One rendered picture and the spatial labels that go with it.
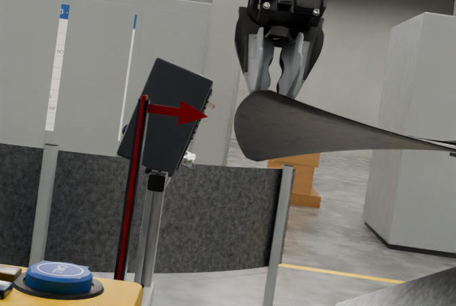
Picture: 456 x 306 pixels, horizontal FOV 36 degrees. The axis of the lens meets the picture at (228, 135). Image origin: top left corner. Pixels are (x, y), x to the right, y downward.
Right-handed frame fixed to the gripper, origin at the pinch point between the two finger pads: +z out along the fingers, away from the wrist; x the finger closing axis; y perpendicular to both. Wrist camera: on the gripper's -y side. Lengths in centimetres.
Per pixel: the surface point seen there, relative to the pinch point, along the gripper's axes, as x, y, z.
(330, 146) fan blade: 7.2, -5.1, 1.3
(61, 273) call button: -13.4, 23.7, 19.0
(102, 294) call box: -10.9, 22.9, 19.9
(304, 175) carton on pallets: 117, -785, -164
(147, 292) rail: -13, -54, 18
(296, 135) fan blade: 3.1, -1.5, 1.6
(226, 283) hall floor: 18, -402, -3
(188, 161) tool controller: -9, -59, -6
